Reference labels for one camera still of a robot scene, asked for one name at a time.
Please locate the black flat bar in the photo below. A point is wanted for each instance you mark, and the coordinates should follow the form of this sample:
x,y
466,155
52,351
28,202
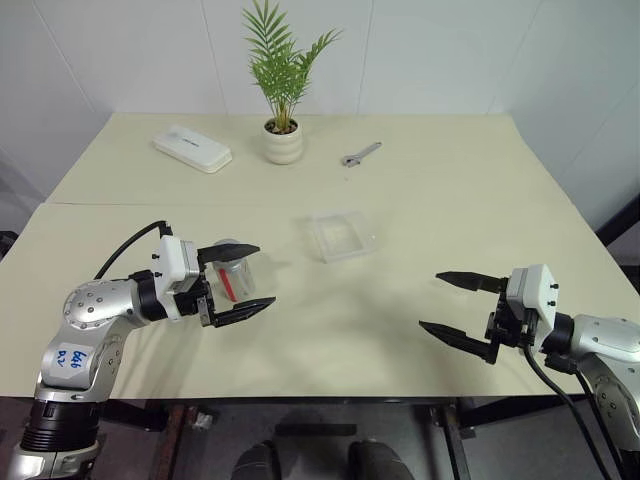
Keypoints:
x,y
315,430

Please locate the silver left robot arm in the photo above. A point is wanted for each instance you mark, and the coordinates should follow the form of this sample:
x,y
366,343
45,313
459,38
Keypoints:
x,y
87,307

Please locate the dark object at room edge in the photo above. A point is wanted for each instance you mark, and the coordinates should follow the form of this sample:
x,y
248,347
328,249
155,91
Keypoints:
x,y
7,245

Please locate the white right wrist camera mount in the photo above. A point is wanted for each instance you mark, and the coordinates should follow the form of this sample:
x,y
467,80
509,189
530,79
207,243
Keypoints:
x,y
537,292

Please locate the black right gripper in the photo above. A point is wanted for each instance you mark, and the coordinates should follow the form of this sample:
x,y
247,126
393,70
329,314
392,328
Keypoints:
x,y
505,330

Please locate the clear square plastic lid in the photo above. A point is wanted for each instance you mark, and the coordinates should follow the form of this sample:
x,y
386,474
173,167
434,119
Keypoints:
x,y
342,235

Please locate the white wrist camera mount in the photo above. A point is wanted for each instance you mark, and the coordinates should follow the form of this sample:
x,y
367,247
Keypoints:
x,y
172,262
537,292

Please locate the silver adjustable wrench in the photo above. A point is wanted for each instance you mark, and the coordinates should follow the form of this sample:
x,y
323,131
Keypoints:
x,y
361,154

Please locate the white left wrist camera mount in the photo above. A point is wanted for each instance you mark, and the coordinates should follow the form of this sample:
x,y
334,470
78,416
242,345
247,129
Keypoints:
x,y
172,262

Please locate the white rectangular case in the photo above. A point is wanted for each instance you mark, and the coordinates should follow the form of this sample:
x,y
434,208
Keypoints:
x,y
192,149

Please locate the white ribbed plant pot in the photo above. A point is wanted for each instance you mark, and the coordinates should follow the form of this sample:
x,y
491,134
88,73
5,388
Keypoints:
x,y
283,147

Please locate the dark rounded shape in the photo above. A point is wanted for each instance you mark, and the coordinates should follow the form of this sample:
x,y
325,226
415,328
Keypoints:
x,y
377,460
257,462

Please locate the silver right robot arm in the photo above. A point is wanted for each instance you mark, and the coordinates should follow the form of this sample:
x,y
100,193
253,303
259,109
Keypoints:
x,y
607,340

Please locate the clear cup with red item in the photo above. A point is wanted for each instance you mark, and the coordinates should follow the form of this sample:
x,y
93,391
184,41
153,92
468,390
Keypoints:
x,y
240,280

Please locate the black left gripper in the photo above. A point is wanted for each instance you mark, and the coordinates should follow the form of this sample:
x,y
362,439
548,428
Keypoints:
x,y
204,307

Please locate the green palm plant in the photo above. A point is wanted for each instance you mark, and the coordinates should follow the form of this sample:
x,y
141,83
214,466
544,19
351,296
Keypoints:
x,y
280,65

